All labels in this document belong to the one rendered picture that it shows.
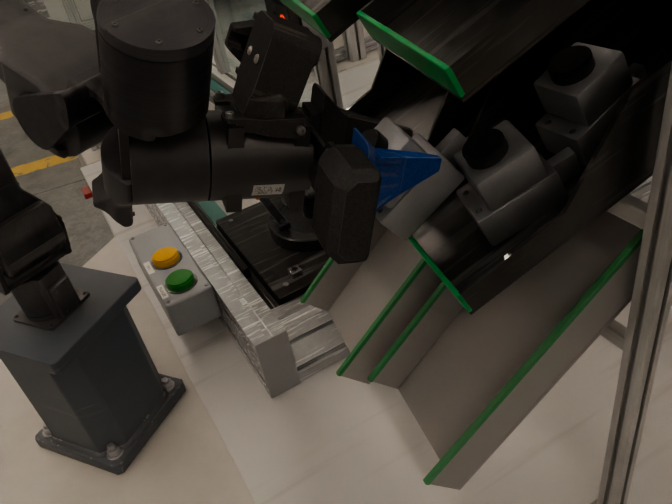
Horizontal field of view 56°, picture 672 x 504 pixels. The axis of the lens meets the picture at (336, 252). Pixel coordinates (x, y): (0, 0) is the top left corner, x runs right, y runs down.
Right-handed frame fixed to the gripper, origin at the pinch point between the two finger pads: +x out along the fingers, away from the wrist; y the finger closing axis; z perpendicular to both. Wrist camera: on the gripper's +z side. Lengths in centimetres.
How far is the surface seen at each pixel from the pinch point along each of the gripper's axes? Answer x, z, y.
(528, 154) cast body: 8.2, 1.8, -5.3
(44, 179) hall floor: -52, -153, 303
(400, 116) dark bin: 9.0, -3.8, 15.5
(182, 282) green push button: -10, -36, 36
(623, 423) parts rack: 21.7, -21.1, -10.9
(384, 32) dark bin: -1.0, 8.0, 0.1
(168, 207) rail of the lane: -9, -37, 60
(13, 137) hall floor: -74, -160, 378
